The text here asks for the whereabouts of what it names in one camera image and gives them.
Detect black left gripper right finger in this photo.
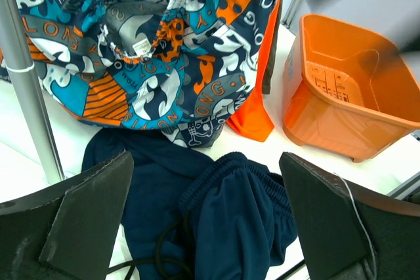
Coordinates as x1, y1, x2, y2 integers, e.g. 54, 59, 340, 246
279, 152, 419, 279

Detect patterned blue orange shorts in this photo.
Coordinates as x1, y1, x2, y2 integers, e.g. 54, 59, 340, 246
15, 0, 279, 148

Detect navy blue shorts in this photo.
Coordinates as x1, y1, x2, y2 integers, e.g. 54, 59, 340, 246
82, 129, 297, 279

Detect orange plastic basket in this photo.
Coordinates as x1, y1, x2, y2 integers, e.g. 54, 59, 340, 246
282, 14, 419, 163

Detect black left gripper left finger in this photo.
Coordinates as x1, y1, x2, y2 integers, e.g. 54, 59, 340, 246
1, 151, 134, 279

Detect silver clothes rack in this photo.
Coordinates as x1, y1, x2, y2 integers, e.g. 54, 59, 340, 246
1, 0, 65, 184

